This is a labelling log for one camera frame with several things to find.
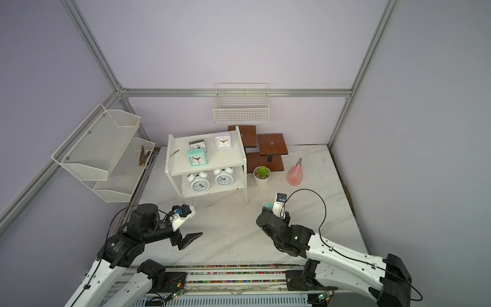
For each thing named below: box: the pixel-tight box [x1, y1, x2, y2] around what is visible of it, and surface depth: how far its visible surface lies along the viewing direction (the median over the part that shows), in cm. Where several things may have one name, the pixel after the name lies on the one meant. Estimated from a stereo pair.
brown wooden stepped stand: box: [227, 124, 289, 174], surface depth 103 cm
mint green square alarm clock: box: [187, 148, 208, 167], surface depth 69 cm
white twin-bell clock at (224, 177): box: [212, 166, 234, 187], surface depth 81 cm
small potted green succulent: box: [253, 165, 272, 187], surface depth 99 cm
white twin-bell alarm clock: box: [186, 171, 211, 194], surface depth 78 cm
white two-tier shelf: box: [164, 125, 248, 205], surface depth 76 cm
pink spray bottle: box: [286, 157, 304, 187], surface depth 106 cm
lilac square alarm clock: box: [214, 135, 233, 150], surface depth 75 cm
